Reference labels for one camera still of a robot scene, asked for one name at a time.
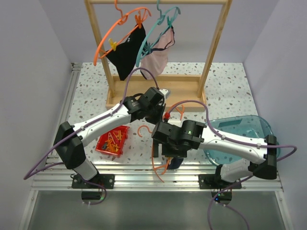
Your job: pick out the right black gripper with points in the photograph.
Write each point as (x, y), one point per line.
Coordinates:
(179, 153)

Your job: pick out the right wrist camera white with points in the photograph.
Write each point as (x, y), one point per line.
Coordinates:
(166, 117)

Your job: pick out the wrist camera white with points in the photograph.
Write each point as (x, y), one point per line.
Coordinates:
(166, 117)
(165, 92)

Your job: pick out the teal clip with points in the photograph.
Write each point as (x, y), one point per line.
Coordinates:
(146, 49)
(169, 21)

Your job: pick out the teal clip upper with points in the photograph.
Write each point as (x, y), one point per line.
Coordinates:
(169, 21)

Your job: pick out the pink underwear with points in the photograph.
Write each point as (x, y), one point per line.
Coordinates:
(156, 61)

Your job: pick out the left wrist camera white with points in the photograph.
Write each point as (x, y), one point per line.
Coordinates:
(165, 92)

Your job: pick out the blue transparent tray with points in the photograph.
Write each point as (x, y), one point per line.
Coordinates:
(251, 126)

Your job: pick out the navy underwear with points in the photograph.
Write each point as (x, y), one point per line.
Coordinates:
(175, 163)

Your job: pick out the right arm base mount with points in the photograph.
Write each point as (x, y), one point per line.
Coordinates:
(211, 182)

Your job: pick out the yellow clip on left hanger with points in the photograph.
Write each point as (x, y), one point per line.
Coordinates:
(113, 44)

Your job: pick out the orange clip on left hanger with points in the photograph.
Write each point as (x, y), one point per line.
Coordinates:
(138, 20)

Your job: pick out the teal clip lower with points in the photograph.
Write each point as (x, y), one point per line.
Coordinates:
(146, 49)

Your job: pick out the orange hanger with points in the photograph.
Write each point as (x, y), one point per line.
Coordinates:
(100, 52)
(164, 166)

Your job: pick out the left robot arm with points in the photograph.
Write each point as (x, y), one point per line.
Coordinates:
(71, 140)

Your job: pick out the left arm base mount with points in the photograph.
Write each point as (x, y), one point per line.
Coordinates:
(105, 180)

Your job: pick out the black underwear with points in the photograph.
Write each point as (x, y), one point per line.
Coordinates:
(124, 57)

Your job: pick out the red bin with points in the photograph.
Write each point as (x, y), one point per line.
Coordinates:
(112, 141)

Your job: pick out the teal hanger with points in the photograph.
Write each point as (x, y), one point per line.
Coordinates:
(171, 12)

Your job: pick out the wooden clothes rack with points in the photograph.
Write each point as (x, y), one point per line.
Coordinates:
(182, 86)

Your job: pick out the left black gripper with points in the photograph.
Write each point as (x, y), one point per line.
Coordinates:
(161, 106)

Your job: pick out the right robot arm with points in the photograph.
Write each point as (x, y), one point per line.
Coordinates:
(258, 155)

